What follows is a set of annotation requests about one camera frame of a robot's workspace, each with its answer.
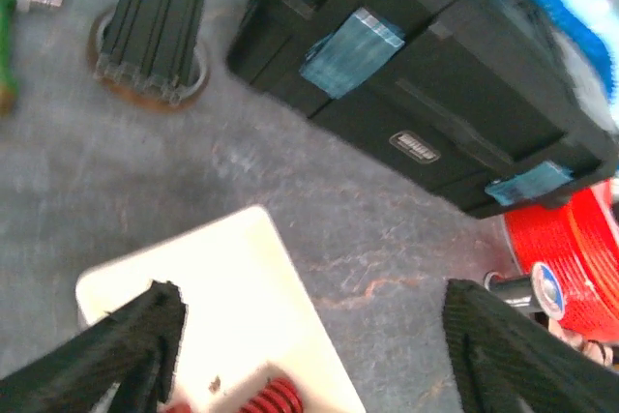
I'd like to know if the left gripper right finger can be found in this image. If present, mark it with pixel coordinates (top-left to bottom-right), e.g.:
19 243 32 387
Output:
443 279 618 412

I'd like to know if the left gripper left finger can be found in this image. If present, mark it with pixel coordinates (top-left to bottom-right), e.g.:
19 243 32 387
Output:
1 281 187 412

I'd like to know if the white spring tray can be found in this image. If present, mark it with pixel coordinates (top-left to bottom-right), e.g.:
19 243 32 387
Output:
75 205 364 412

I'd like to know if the red tubing spool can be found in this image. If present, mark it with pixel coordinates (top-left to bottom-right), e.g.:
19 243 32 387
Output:
503 180 618 342

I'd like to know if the black battery holder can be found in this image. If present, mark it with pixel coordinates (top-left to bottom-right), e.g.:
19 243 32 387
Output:
101 0 205 87

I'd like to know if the black tool box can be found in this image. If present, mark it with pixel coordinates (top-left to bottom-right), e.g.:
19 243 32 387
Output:
227 0 618 219

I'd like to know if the green toy drill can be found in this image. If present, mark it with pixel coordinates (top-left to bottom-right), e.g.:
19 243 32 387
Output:
1 0 64 117

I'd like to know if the solder wire spool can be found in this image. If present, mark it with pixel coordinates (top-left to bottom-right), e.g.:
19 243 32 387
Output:
483 262 567 321

